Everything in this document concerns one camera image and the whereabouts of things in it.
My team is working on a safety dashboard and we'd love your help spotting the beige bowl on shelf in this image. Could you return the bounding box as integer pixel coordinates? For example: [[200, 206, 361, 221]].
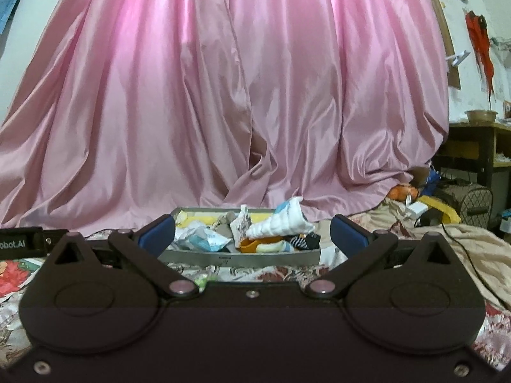
[[465, 110, 497, 124]]

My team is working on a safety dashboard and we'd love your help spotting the white blue sock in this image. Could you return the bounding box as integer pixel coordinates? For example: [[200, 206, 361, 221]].
[[246, 196, 315, 239]]

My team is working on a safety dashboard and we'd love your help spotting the quilted brown bag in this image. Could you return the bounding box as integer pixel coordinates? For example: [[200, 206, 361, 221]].
[[443, 183, 493, 228]]

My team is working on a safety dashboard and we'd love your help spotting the orange strap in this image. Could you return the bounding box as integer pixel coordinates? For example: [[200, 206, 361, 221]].
[[238, 235, 287, 254]]

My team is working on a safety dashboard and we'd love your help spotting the blue surgical face mask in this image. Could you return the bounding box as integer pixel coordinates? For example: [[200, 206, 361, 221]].
[[188, 233, 231, 252]]

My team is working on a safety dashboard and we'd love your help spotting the red wall hanging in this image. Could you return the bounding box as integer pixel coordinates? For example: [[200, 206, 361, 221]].
[[465, 11, 495, 99]]

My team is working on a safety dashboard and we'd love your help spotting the white charger adapter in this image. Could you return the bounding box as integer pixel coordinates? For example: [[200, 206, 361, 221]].
[[405, 201, 429, 221]]

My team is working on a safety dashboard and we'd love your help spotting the white cloth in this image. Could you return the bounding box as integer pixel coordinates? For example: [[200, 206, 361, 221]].
[[173, 222, 214, 249]]

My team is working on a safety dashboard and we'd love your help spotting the orange plush toy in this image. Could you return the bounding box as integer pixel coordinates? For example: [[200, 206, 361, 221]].
[[387, 184, 419, 201]]

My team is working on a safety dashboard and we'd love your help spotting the black crumpled sock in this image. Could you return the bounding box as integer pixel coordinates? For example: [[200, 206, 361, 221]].
[[285, 233, 320, 251]]

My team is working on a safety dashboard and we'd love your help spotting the pink satin curtain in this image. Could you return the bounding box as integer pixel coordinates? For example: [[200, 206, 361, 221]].
[[1, 0, 449, 234]]

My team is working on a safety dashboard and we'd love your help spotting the dark wooden shelf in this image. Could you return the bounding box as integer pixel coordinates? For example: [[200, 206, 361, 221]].
[[432, 123, 510, 229]]

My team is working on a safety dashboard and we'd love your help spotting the yellow cloth item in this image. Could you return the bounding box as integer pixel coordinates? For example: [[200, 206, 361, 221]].
[[417, 195, 461, 224]]

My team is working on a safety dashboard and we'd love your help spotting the grey beige cloth piece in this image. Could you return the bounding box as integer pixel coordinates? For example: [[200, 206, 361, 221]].
[[212, 211, 237, 239]]

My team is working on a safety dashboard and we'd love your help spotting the white patterned fabric pouch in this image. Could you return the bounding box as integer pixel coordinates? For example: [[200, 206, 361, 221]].
[[230, 205, 252, 248]]

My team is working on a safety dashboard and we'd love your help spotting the beige blanket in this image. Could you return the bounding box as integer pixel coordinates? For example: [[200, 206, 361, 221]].
[[371, 199, 510, 310]]

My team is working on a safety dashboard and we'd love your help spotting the grey cardboard tray box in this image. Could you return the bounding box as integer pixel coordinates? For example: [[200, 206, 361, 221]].
[[158, 207, 321, 269]]

